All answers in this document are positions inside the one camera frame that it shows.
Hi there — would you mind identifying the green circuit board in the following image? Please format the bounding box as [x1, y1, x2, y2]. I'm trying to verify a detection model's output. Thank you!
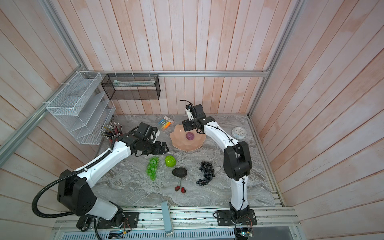
[234, 228, 253, 240]

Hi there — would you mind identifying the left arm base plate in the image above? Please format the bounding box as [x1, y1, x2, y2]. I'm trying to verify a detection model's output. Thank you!
[97, 212, 140, 230]

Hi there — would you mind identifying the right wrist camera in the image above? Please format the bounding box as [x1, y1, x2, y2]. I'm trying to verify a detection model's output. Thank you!
[186, 104, 195, 121]

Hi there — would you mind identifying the white mesh shelf organizer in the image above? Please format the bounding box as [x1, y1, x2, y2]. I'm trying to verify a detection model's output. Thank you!
[47, 72, 116, 145]

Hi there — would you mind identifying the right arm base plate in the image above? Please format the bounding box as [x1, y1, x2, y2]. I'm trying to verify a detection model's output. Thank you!
[213, 209, 258, 227]

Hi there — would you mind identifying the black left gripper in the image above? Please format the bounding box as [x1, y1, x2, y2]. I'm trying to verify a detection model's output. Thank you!
[140, 139, 169, 155]

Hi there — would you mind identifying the dark avocado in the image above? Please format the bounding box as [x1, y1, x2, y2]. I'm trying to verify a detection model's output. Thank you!
[172, 167, 188, 178]

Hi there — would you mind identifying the black mesh wall basket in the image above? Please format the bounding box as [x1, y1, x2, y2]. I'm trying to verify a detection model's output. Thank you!
[101, 73, 161, 101]

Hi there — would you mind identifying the green striped melon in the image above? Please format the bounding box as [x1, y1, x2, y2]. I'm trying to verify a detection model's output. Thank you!
[165, 155, 177, 168]

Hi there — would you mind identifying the highlighter marker pack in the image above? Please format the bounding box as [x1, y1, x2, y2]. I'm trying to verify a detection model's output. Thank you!
[157, 116, 174, 131]

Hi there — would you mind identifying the green grape bunch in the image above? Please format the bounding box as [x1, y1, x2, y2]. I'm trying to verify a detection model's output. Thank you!
[146, 157, 159, 181]

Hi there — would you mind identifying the pink scalloped fruit bowl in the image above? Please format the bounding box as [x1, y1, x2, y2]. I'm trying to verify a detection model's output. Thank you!
[170, 125, 206, 152]

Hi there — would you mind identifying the black stapler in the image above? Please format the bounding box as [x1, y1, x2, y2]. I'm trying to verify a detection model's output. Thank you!
[76, 216, 92, 232]

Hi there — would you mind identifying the white round timer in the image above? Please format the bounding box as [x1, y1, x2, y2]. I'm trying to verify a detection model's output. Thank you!
[232, 126, 247, 140]

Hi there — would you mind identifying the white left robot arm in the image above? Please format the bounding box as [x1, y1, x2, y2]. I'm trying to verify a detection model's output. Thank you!
[57, 123, 169, 226]

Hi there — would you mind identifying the purple fig fruit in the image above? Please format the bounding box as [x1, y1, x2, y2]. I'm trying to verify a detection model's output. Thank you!
[186, 132, 195, 141]

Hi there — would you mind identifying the light blue bar on rail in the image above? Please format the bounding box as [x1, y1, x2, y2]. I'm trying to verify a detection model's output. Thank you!
[161, 201, 174, 236]

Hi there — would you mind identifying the bundle of coloured pencils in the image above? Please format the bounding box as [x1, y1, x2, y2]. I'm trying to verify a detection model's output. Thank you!
[101, 122, 123, 139]

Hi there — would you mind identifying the red cherry pair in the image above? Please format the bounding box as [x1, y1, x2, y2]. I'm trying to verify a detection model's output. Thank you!
[175, 180, 186, 194]

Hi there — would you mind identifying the black corrugated cable conduit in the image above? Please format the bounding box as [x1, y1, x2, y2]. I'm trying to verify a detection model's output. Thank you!
[31, 149, 112, 240]

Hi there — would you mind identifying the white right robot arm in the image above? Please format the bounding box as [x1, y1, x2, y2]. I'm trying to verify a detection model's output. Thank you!
[183, 102, 253, 223]

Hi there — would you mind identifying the black grape bunch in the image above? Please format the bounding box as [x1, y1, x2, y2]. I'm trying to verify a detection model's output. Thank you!
[196, 161, 215, 186]

